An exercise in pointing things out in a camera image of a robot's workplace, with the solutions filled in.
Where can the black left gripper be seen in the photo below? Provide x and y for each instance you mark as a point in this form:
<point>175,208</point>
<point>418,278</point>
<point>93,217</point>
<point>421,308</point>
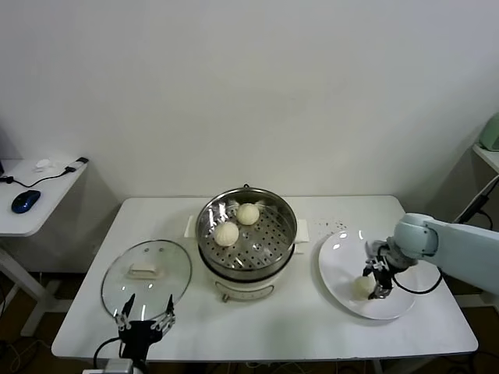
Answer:
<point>138,333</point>

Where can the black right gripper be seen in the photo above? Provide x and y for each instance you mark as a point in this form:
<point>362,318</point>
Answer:
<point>384,278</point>

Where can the white steamed baozi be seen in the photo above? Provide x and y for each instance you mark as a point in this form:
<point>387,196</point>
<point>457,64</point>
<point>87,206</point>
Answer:
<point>226,233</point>
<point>247,214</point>
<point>360,288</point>

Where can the round glass pot lid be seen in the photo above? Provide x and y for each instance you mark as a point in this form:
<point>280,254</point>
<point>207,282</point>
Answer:
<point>142,270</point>

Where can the light blue right robot arm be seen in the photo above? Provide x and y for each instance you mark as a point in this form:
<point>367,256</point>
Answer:
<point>460,241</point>

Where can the white steamer pot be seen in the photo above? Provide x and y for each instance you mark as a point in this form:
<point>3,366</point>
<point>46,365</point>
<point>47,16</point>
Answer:
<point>249,290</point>

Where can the stainless steel steamer basket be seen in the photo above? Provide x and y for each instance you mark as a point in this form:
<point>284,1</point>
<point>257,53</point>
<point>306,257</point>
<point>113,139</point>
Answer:
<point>273,249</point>

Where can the large white plate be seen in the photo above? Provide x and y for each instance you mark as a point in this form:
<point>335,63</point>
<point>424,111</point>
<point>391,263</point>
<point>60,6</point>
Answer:
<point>339,265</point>

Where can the white side desk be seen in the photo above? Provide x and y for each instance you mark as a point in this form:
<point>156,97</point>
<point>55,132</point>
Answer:
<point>39,218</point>

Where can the blue computer mouse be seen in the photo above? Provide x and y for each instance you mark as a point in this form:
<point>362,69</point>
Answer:
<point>25,201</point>

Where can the white shelf board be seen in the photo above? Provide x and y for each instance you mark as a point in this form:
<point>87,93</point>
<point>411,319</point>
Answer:
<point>489,156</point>

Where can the crumpled white tissue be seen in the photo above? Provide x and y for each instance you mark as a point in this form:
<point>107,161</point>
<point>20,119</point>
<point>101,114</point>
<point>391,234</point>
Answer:
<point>44,165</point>

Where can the pale green appliance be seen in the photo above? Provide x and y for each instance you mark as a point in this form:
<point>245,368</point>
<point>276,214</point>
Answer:
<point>492,132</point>

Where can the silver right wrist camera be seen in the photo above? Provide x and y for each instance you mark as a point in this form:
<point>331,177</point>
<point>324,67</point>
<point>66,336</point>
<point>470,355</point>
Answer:
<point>372,249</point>

